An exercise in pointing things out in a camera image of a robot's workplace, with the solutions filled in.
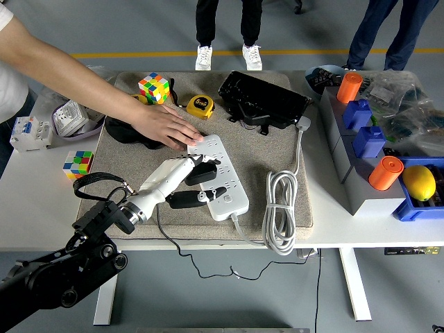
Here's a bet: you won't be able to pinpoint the blue plastic block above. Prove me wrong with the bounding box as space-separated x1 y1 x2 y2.
352 126 386 160
342 99 373 133

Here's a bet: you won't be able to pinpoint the glossy black device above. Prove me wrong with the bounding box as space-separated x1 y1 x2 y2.
218 71 312 136

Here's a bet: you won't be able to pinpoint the black plug adapter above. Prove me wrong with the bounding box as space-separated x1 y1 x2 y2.
185 162 219 187

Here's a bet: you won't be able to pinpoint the person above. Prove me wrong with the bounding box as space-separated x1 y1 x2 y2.
341 0 441 72
194 0 264 72
0 0 37 178

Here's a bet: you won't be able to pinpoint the clear bag of metal parts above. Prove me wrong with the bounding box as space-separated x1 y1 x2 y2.
40 65 117 108

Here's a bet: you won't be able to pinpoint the white power strip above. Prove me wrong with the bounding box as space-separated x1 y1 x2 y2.
187 134 250 222

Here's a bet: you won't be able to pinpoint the yellow tape measure round label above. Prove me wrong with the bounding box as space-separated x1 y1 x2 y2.
169 78 215 121

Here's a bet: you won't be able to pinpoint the small colourful puzzle cube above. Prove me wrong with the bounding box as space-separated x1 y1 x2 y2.
62 150 94 180

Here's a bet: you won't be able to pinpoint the white power strip cable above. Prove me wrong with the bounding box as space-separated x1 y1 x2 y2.
228 116 312 257

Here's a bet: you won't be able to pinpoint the dark circuit boards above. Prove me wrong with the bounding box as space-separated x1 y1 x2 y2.
308 68 343 94

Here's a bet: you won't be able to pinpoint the white table leg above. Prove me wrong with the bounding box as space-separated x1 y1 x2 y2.
92 273 121 327
338 248 373 322

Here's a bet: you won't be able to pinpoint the person's hand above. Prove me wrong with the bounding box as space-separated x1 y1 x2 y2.
130 103 205 152

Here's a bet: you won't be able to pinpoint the light blue bowl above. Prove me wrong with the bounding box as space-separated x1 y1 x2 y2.
304 65 348 98

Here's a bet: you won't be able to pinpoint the orange cylinder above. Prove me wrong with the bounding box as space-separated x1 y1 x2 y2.
368 155 405 191
336 71 364 104

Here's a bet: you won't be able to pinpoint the yellow lemon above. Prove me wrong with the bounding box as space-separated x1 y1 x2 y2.
402 164 437 202

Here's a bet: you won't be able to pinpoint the grey-brown mat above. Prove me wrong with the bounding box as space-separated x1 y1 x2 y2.
75 71 314 242

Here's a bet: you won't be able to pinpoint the white wall socket module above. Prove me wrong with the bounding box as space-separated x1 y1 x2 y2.
53 100 89 137
85 109 105 128

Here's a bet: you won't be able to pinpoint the clear bag of components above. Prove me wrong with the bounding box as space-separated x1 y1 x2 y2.
381 102 444 159
359 69 436 117

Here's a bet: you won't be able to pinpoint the black hanging cable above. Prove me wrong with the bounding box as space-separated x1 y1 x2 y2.
314 248 322 333

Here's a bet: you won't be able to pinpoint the thin black plug cord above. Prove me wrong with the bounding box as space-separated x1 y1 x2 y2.
155 203 316 281

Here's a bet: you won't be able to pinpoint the black table control panel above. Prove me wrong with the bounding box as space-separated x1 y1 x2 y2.
384 246 441 257

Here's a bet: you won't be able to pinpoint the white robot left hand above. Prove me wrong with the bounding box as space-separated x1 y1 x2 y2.
125 153 228 219

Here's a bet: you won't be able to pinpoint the black folded cloth bag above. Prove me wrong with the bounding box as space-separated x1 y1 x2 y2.
103 116 167 151

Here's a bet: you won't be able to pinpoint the blue plastic bin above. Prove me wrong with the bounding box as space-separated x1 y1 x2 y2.
392 156 444 222

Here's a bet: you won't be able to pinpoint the white circuit breaker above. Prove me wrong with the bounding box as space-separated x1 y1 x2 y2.
9 116 53 153

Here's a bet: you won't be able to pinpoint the large colourful puzzle cube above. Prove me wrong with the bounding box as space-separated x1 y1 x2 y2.
138 71 171 105

